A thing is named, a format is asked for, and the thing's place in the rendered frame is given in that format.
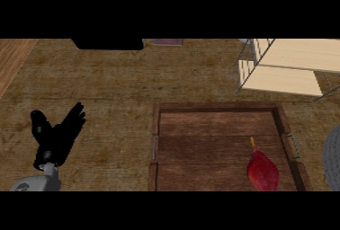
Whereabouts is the pale wooden tiered shelf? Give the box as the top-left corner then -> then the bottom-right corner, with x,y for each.
233,38 -> 340,102

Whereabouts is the brown wooden board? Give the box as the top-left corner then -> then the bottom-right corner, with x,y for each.
0,38 -> 40,99

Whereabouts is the brown wooden tray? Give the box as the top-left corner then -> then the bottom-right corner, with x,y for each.
148,102 -> 315,192

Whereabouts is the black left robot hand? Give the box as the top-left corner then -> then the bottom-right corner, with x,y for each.
29,102 -> 87,169

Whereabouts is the red pointed fruit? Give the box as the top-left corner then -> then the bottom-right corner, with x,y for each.
245,137 -> 281,192

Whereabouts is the black appliance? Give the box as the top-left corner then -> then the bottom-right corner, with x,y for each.
71,38 -> 145,51

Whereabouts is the grey round object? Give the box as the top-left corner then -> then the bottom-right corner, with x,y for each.
321,124 -> 340,192

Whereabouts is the small purple framed object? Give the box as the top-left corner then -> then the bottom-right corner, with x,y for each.
151,38 -> 185,47

